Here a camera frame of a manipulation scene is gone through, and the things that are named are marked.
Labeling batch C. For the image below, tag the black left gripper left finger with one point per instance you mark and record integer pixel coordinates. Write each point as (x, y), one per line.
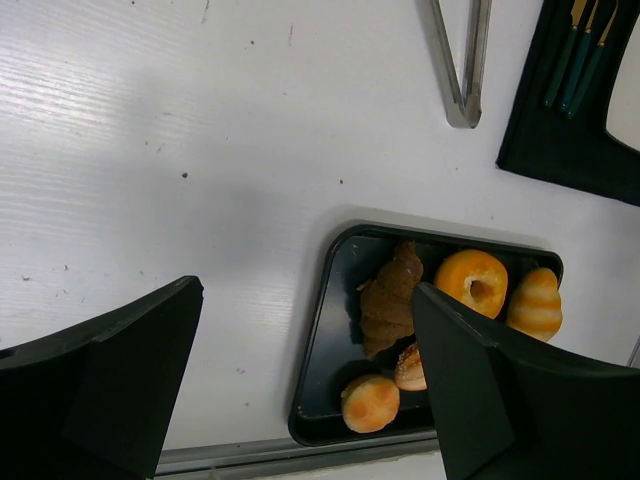
(94, 401)

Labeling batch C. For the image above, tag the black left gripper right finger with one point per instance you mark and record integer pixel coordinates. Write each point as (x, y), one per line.
(507, 406)

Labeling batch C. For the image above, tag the striped yellow bread roll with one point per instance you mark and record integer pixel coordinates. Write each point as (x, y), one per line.
(535, 308)

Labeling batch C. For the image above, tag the orange glazed donut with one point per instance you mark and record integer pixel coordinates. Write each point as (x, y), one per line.
(476, 279)

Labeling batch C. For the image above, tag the brown chocolate croissant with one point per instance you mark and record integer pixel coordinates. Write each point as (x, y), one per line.
(385, 301)

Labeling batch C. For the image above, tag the sesame oval bun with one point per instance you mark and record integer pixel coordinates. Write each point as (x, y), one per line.
(409, 374)

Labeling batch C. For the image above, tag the round golden bun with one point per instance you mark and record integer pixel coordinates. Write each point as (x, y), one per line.
(369, 403)

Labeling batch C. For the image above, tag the black baking tray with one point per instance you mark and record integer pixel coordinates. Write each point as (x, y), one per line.
(333, 355)

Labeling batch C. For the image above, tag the black place mat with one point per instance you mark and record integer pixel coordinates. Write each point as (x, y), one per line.
(542, 144)

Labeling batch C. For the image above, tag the white square plate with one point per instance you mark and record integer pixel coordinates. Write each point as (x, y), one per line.
(623, 115)

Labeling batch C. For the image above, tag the aluminium front rail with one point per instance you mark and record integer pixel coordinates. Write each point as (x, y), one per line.
(265, 458)

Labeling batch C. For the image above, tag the green handled fork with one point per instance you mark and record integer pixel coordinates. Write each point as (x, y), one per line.
(589, 66)

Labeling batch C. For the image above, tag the green handled spoon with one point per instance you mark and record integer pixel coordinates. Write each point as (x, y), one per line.
(573, 69)

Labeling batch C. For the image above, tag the green handled knife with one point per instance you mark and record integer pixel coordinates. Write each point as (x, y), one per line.
(551, 92)

